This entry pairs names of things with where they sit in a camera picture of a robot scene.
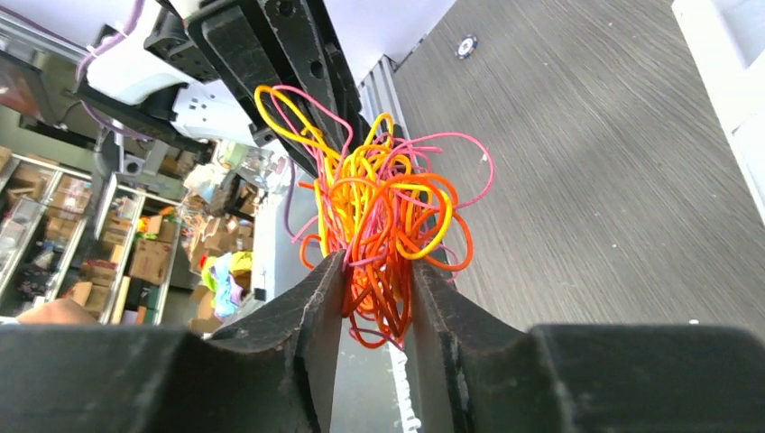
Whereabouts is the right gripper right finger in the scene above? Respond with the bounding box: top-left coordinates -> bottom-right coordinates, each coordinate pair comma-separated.
412,262 -> 764,432

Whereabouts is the white three-compartment tray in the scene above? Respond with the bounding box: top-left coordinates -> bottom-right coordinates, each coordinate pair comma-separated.
671,0 -> 764,217

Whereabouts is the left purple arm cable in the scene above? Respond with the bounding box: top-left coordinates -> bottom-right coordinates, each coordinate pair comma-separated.
74,0 -> 151,143

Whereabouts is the white slotted cable duct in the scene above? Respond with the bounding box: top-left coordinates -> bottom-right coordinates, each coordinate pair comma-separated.
387,343 -> 421,433

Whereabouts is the orange cable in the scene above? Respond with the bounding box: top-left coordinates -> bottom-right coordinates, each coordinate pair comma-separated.
297,171 -> 475,300

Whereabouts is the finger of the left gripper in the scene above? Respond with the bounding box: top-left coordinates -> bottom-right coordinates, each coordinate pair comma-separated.
186,0 -> 336,178
258,0 -> 369,152

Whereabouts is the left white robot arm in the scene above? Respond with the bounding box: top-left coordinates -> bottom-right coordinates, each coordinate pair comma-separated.
76,1 -> 370,153

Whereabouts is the pink cable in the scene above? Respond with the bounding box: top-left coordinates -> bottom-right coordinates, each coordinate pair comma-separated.
269,84 -> 496,270

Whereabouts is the yellow cable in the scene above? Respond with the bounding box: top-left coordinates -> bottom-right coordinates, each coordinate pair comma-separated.
254,84 -> 456,264

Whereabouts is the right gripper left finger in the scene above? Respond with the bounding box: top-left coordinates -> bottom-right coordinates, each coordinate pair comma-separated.
1,253 -> 346,432

